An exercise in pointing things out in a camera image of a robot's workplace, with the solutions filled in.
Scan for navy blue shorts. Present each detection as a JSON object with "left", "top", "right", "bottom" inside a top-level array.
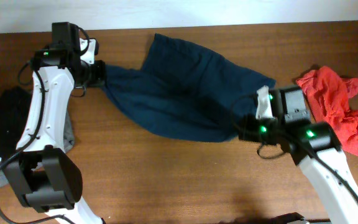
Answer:
[{"left": 102, "top": 34, "right": 276, "bottom": 142}]

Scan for red mesh garment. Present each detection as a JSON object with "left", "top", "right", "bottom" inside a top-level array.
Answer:
[{"left": 296, "top": 66, "right": 358, "bottom": 156}]

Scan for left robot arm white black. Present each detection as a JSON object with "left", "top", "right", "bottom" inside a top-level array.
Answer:
[{"left": 0, "top": 22, "right": 106, "bottom": 223}]

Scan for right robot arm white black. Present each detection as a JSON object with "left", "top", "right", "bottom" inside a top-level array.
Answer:
[{"left": 234, "top": 86, "right": 358, "bottom": 223}]

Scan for black folded garment white print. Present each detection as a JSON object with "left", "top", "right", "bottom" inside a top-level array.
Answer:
[{"left": 0, "top": 86, "right": 32, "bottom": 160}]

